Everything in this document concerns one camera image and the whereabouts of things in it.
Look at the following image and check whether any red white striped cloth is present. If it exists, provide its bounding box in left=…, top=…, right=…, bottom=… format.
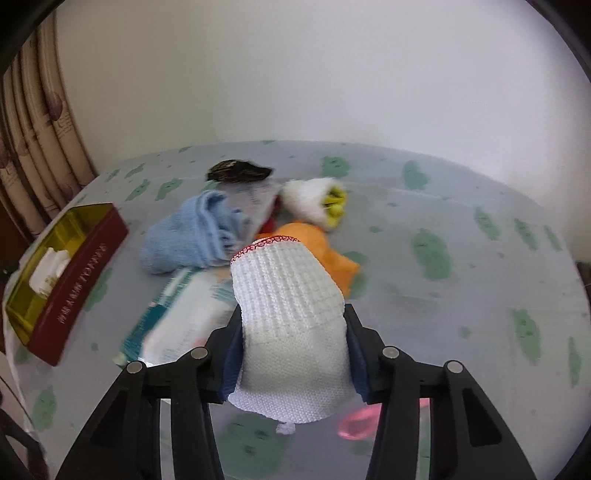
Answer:
left=233, top=181, right=284, bottom=236

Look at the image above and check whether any green printed tablecloth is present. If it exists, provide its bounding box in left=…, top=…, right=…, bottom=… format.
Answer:
left=0, top=138, right=591, bottom=480

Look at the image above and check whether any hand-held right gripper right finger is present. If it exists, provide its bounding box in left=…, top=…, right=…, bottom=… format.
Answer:
left=343, top=304, right=539, bottom=480

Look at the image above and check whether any orange cloth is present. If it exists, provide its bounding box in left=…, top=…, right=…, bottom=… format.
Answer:
left=254, top=222, right=361, bottom=298

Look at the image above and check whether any red box with gold inside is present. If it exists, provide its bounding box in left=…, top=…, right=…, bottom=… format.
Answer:
left=4, top=203, right=129, bottom=367

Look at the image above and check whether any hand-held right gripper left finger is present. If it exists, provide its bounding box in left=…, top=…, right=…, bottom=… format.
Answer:
left=55, top=305, right=245, bottom=480

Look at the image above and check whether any dark hair scrunchie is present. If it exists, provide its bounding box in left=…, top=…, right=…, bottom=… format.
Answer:
left=205, top=159, right=274, bottom=184

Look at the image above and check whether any beige patterned curtain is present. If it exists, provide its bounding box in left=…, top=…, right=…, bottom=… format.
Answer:
left=0, top=23, right=99, bottom=247

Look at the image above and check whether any white cloth in box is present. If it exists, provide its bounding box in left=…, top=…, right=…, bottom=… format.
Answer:
left=28, top=248, right=72, bottom=297

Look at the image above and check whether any blue towel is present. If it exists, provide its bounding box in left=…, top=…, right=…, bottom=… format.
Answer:
left=139, top=190, right=245, bottom=276

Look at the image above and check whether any white green plastic packet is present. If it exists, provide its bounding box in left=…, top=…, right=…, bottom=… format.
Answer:
left=115, top=265, right=238, bottom=370

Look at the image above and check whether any pink item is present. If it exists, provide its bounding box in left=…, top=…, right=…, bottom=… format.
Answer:
left=337, top=399, right=432, bottom=441

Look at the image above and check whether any white fluffy sock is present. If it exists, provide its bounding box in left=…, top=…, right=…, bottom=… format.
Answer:
left=281, top=178, right=349, bottom=232

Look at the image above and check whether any white knitted sock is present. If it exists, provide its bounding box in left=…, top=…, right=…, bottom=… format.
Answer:
left=228, top=235, right=356, bottom=435

